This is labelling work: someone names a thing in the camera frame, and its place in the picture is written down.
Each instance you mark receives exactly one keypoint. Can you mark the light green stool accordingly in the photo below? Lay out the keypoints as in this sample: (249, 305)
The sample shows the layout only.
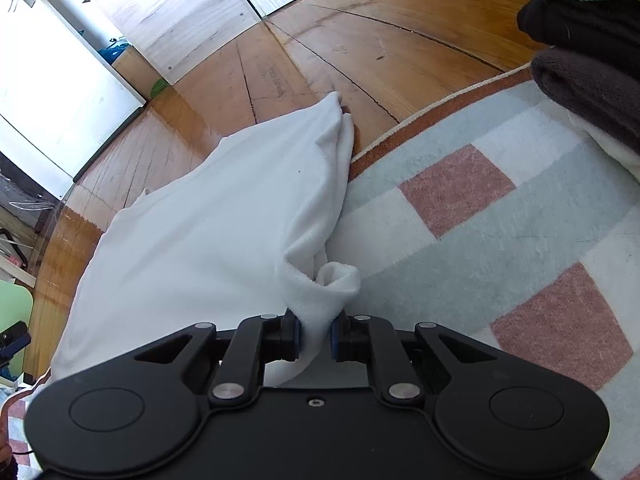
(15, 305)

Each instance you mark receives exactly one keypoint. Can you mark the white t-shirt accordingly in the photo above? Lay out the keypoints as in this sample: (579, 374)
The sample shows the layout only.
(200, 240)

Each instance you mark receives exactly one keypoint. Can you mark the folded off-white garment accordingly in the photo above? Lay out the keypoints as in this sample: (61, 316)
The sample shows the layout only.
(620, 150)

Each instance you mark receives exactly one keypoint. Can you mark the folded black garment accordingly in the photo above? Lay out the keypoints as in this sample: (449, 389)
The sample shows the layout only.
(585, 25)

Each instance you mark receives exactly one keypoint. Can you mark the small green item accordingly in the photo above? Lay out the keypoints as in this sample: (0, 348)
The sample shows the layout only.
(159, 90)

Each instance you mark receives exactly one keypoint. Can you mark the folded brown garment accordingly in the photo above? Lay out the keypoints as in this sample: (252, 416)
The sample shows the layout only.
(590, 90)

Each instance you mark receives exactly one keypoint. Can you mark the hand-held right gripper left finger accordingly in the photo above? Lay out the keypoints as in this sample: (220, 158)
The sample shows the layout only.
(296, 341)

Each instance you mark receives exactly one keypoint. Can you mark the blue plastic bag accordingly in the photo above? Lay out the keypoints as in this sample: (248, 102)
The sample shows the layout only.
(114, 52)

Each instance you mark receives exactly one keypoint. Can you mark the checkered rug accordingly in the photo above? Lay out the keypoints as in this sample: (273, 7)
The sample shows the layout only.
(475, 240)

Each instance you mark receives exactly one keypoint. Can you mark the white door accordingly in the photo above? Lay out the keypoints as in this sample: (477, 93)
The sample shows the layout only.
(60, 85)

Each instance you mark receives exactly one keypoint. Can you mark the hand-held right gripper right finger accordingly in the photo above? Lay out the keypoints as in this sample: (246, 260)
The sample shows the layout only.
(336, 342)

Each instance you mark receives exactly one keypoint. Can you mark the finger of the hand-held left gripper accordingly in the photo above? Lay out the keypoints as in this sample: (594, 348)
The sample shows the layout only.
(15, 339)

